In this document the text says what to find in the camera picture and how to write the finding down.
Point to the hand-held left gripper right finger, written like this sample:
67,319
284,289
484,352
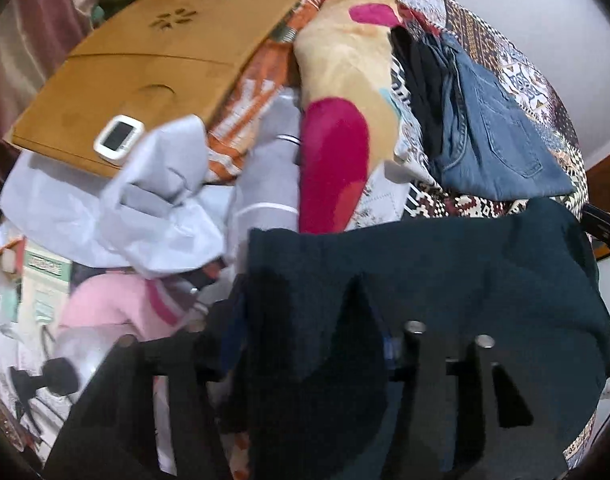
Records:
465,410

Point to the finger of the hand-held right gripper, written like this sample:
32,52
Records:
605,230

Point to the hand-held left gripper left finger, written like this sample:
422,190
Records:
130,410

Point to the dark teal pants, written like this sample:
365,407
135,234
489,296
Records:
435,270

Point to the brown wooden door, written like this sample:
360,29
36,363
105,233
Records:
607,180

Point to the black dumbbell-shaped object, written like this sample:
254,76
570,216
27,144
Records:
50,380

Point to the pink garment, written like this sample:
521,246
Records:
110,305

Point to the white printed cloth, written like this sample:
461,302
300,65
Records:
15,340

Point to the blue denim jeans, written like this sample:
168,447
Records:
500,130

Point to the printed cardboard box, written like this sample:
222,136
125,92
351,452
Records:
42,285

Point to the light lavender garment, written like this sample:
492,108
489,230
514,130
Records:
135,210

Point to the black garment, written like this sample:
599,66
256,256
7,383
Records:
420,85

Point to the patchwork patterned quilt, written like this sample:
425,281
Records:
490,25

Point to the grey garment with white stripes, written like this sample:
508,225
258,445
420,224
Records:
270,180

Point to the small white electronic device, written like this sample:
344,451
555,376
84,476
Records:
117,137

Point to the beige blanket with pink patches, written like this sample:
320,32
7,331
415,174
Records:
345,85

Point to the orange patterned cloth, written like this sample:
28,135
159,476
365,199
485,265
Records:
245,110

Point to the wooden lap board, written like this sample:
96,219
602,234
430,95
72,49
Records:
150,75

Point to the pink curtain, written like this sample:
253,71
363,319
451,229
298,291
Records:
20,50

